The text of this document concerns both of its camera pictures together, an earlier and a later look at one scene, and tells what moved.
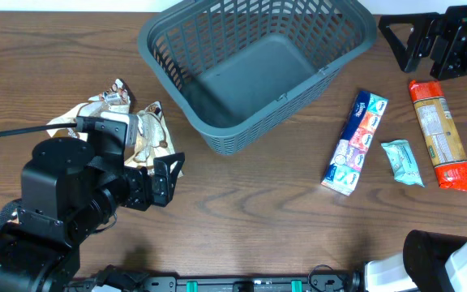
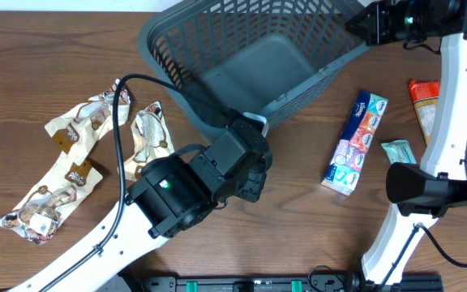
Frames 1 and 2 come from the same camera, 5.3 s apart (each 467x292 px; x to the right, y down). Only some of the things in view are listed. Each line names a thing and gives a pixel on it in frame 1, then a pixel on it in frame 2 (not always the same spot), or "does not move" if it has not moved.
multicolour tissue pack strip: [345, 161] does not move
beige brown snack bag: [155, 140] does not move
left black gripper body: [137, 194] → [250, 188]
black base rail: [324, 281] does not move
